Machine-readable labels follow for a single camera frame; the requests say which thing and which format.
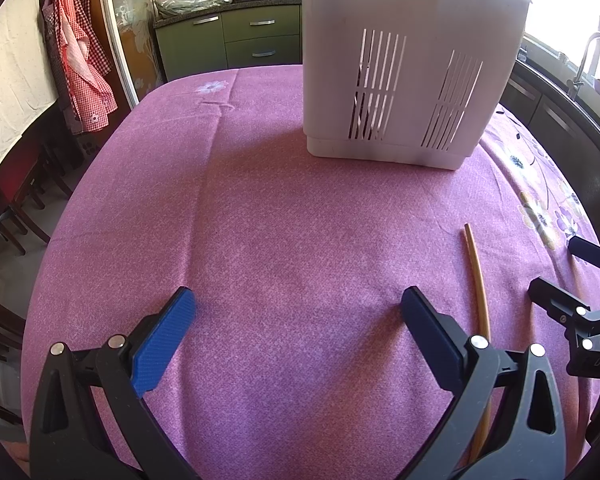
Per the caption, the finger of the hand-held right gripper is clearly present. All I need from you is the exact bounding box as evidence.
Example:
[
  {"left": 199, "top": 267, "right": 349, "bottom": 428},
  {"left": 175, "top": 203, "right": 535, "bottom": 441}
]
[
  {"left": 567, "top": 235, "right": 600, "bottom": 272},
  {"left": 527, "top": 277, "right": 600, "bottom": 351}
]

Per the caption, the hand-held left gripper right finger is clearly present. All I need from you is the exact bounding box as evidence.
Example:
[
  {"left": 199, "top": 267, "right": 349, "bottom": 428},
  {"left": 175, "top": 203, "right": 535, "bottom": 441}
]
[{"left": 400, "top": 286, "right": 568, "bottom": 480}]

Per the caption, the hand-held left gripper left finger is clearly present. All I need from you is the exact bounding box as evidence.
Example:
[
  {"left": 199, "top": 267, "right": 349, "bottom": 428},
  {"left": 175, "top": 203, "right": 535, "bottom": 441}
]
[{"left": 27, "top": 286, "right": 201, "bottom": 480}]

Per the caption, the light curved wooden chopstick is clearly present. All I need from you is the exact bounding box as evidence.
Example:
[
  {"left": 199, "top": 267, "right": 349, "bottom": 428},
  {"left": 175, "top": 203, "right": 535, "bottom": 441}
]
[{"left": 462, "top": 224, "right": 493, "bottom": 463}]

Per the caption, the white plastic utensil holder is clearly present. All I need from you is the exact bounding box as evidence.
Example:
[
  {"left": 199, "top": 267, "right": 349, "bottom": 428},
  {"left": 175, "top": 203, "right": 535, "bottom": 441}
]
[{"left": 300, "top": 0, "right": 533, "bottom": 172}]

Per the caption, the pink floral tablecloth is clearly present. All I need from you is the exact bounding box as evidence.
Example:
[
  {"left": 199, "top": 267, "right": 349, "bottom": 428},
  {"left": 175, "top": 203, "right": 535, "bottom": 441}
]
[{"left": 20, "top": 64, "right": 600, "bottom": 480}]

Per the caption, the metal faucet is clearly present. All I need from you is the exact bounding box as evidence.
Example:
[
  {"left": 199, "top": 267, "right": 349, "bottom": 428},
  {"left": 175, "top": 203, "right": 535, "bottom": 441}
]
[{"left": 567, "top": 31, "right": 600, "bottom": 101}]

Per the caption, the dark wooden chair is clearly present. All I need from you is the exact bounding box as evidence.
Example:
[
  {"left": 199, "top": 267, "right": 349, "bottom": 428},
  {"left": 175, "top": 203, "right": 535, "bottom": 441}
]
[{"left": 0, "top": 125, "right": 76, "bottom": 266}]

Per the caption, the red checked apron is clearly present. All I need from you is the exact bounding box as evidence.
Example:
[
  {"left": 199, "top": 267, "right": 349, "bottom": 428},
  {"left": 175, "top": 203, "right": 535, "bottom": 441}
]
[{"left": 39, "top": 0, "right": 118, "bottom": 135}]

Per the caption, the white hanging cloth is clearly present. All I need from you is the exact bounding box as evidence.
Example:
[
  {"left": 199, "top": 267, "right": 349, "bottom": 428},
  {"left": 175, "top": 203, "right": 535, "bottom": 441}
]
[{"left": 0, "top": 0, "right": 63, "bottom": 191}]

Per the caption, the clear plastic bag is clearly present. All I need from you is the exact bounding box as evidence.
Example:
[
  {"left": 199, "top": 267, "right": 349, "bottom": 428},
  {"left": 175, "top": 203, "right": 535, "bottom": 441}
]
[{"left": 154, "top": 0, "right": 233, "bottom": 16}]

